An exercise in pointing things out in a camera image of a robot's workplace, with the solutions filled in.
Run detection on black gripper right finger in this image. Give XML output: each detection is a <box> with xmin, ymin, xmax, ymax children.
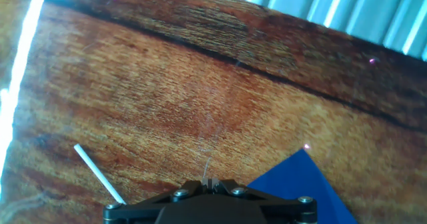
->
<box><xmin>210</xmin><ymin>178</ymin><xmax>318</xmax><ymax>224</ymax></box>

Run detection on blue flag with white stick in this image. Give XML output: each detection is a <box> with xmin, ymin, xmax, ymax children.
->
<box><xmin>73</xmin><ymin>143</ymin><xmax>360</xmax><ymax>224</ymax></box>

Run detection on wood pattern table mat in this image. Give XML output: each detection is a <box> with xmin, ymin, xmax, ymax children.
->
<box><xmin>0</xmin><ymin>0</ymin><xmax>427</xmax><ymax>224</ymax></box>

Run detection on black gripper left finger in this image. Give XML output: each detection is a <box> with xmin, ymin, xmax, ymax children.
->
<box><xmin>102</xmin><ymin>178</ymin><xmax>211</xmax><ymax>224</ymax></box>

